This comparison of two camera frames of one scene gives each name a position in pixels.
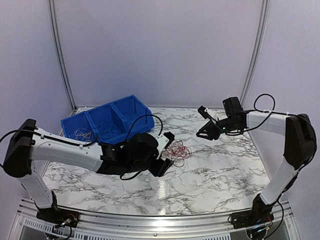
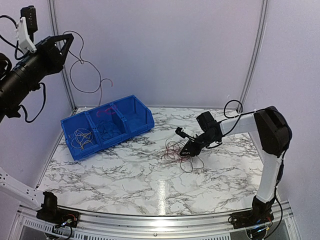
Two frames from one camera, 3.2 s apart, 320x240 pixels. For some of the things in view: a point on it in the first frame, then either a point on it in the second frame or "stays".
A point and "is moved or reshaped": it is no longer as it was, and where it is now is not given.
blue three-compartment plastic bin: x=111 y=123 stays
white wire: x=82 y=134 stays
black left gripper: x=162 y=167 → x=55 y=58
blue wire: x=107 y=129 stays
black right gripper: x=211 y=136 → x=191 y=148
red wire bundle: x=175 y=151 is moved or reshaped
